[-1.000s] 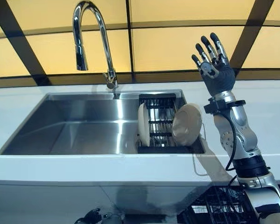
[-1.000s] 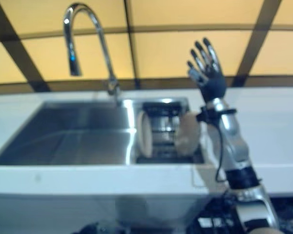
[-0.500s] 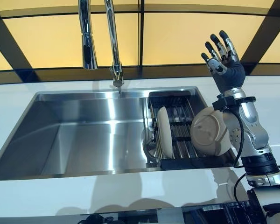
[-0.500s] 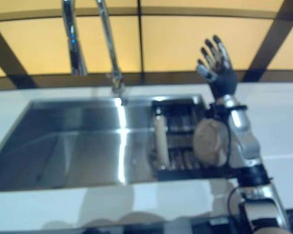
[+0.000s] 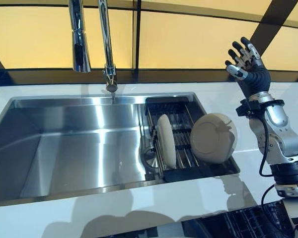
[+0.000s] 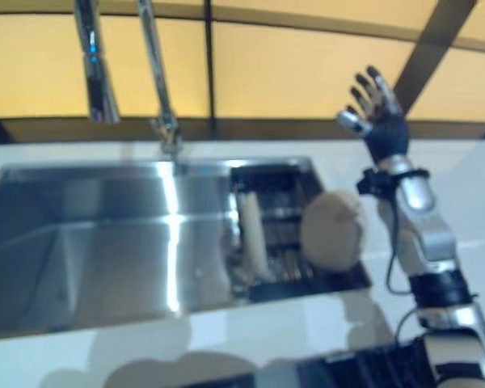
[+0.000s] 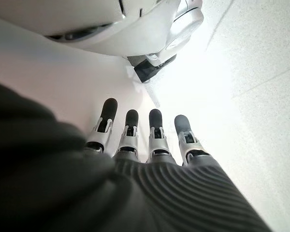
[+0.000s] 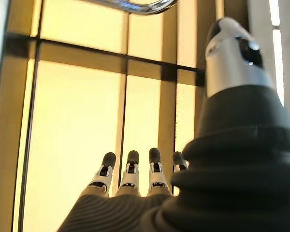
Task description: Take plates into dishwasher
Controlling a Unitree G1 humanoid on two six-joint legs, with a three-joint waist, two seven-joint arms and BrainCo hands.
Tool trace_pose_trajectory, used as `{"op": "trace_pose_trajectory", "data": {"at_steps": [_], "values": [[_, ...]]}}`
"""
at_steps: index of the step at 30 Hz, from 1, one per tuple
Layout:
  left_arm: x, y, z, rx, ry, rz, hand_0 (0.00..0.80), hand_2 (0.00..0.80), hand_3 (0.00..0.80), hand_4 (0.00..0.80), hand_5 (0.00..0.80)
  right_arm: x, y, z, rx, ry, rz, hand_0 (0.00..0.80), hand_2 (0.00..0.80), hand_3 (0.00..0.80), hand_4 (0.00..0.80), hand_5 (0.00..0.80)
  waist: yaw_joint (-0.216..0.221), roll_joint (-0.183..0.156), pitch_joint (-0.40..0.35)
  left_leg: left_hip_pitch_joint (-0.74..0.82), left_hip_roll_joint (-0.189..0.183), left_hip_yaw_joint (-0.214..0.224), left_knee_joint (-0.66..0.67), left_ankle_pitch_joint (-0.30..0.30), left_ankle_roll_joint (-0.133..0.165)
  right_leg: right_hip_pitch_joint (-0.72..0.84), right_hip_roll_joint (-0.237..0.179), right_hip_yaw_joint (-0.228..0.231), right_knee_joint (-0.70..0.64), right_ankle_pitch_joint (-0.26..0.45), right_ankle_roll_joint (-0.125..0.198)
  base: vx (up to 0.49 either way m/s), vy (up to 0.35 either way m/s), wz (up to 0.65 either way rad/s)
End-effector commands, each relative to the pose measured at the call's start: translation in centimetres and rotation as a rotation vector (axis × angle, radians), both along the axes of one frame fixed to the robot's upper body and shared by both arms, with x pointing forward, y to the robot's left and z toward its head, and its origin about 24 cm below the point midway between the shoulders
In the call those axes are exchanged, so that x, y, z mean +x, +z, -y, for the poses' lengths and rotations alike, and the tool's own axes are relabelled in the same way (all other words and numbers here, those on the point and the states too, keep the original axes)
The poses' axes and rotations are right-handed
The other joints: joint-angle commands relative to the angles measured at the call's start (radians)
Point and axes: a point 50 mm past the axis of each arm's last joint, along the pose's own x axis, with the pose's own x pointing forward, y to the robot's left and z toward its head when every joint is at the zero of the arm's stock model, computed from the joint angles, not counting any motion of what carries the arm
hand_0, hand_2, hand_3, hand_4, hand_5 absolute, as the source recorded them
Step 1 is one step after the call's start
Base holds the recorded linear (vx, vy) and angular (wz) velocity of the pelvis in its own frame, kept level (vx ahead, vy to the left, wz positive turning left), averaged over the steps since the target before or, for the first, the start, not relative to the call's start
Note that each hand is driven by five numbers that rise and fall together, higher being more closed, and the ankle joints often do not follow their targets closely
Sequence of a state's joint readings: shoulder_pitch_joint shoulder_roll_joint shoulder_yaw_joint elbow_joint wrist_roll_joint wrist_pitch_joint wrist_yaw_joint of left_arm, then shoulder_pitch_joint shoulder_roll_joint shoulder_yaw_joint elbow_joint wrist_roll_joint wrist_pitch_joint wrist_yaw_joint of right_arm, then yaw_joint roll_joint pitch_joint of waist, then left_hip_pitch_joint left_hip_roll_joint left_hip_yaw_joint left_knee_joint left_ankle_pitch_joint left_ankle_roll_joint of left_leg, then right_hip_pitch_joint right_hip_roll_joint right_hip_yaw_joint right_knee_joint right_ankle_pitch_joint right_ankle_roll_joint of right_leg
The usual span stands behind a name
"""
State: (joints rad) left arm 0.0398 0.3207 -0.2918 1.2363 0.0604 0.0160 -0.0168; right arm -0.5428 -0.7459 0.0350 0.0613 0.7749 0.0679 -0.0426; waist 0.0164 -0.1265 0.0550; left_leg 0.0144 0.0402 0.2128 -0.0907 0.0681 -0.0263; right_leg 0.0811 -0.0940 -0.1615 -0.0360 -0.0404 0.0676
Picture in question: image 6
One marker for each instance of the black dish drying rack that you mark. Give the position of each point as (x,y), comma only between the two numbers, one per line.
(283,218)

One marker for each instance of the chrome gooseneck kitchen faucet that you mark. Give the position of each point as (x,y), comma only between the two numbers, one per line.
(159,81)

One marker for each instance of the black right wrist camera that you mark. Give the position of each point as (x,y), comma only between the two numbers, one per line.
(372,182)

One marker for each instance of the large cream plate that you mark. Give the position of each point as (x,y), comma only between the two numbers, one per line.
(331,230)

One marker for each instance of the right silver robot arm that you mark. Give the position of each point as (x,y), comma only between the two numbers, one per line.
(418,190)

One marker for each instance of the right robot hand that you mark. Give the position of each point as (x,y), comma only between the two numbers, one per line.
(388,133)

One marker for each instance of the stainless steel sink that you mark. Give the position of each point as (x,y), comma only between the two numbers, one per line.
(105,242)

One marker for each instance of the dark window frame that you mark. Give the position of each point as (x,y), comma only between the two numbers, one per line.
(432,40)

